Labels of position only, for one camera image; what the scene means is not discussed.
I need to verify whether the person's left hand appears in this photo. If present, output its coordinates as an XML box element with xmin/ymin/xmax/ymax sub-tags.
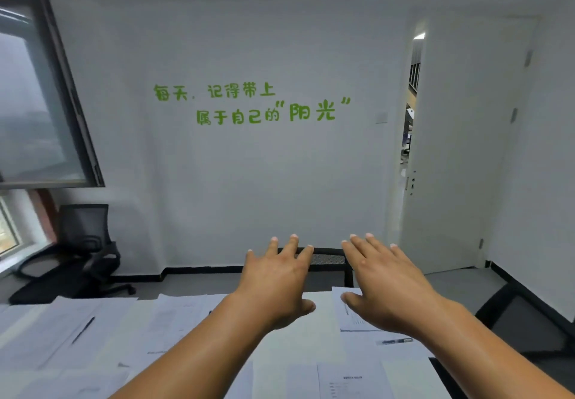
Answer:
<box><xmin>231</xmin><ymin>234</ymin><xmax>317</xmax><ymax>333</ymax></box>

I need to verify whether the person's right hand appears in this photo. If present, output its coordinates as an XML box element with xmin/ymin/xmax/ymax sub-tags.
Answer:
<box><xmin>341</xmin><ymin>233</ymin><xmax>454</xmax><ymax>339</ymax></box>

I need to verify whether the person's right forearm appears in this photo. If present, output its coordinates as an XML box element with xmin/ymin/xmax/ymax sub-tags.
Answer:
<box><xmin>420</xmin><ymin>301</ymin><xmax>575</xmax><ymax>399</ymax></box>

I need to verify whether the person's left forearm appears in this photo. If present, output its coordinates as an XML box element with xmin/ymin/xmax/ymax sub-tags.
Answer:
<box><xmin>109</xmin><ymin>295</ymin><xmax>271</xmax><ymax>399</ymax></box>

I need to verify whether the black mesh-back chair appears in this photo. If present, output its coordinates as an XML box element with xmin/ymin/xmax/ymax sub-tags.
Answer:
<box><xmin>277</xmin><ymin>247</ymin><xmax>356</xmax><ymax>288</ymax></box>

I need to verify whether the white door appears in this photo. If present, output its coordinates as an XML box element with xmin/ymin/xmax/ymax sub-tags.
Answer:
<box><xmin>399</xmin><ymin>14</ymin><xmax>539</xmax><ymax>274</ymax></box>

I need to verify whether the spread of white paper sheets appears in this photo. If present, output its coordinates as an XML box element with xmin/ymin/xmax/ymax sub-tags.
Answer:
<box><xmin>0</xmin><ymin>286</ymin><xmax>454</xmax><ymax>399</ymax></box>

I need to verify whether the black office chair with armrests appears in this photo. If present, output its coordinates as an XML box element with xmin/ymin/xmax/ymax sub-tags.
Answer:
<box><xmin>8</xmin><ymin>204</ymin><xmax>137</xmax><ymax>306</ymax></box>

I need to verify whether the black pen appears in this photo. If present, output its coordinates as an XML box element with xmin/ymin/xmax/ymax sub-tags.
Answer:
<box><xmin>71</xmin><ymin>316</ymin><xmax>96</xmax><ymax>346</ymax></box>

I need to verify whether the white framed fixed window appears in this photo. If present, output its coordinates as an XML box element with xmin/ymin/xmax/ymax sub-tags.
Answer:
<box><xmin>0</xmin><ymin>189</ymin><xmax>51</xmax><ymax>274</ymax></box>

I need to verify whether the dark framed open window sash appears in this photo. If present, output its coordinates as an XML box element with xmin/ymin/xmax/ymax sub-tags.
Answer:
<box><xmin>0</xmin><ymin>0</ymin><xmax>106</xmax><ymax>189</ymax></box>

